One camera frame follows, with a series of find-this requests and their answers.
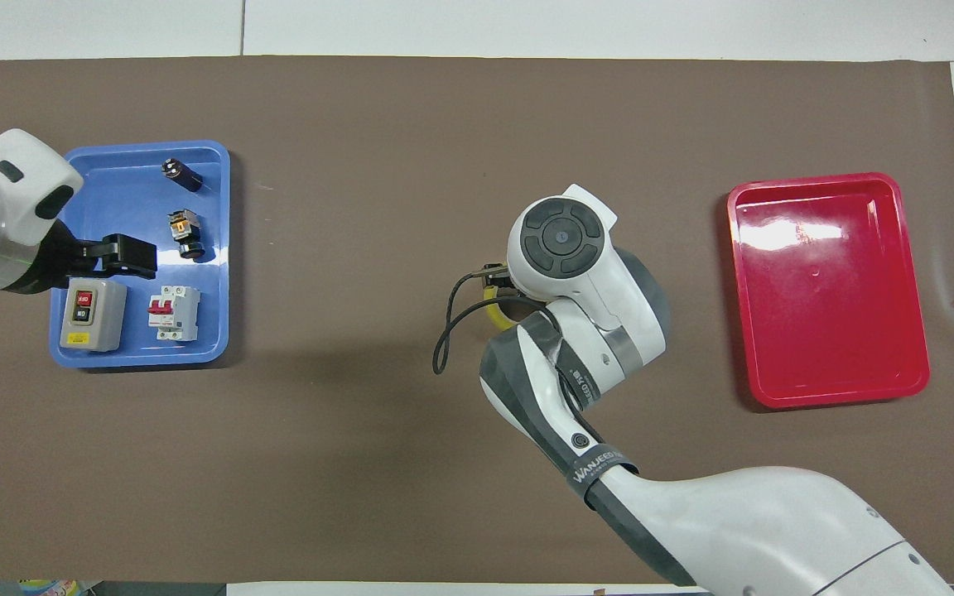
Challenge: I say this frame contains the black cable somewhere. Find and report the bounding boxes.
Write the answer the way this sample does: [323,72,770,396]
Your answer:
[432,262,546,376]

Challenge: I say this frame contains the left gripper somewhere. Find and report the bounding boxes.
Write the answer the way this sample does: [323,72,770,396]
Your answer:
[8,222,104,296]

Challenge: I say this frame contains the red plastic tray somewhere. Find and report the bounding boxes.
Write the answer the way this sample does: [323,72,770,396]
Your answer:
[725,171,932,411]

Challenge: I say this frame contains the white circuit breaker red lever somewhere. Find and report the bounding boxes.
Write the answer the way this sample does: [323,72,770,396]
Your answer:
[147,285,201,343]

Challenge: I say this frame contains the blue plastic tray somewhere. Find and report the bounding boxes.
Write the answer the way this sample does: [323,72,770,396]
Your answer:
[48,140,233,370]

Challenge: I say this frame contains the black cylindrical push button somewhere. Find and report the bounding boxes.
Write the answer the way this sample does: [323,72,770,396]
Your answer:
[161,157,204,193]

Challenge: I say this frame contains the grey switch box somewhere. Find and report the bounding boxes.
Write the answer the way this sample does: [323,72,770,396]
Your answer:
[59,277,129,353]

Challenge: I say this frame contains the yellow tape roll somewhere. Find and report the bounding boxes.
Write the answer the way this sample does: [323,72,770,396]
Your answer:
[484,285,528,332]

